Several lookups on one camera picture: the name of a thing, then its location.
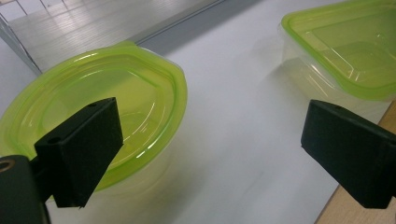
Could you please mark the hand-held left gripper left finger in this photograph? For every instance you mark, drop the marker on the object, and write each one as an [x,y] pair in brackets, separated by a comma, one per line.
[81,155]

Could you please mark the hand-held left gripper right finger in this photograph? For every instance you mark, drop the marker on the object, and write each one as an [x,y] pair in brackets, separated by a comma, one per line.
[351,152]

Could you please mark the round container with green lid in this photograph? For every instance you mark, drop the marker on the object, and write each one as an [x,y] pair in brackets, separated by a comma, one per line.
[93,84]

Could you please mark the rectangular container with green lid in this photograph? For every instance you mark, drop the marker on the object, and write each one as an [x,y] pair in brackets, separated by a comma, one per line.
[351,40]

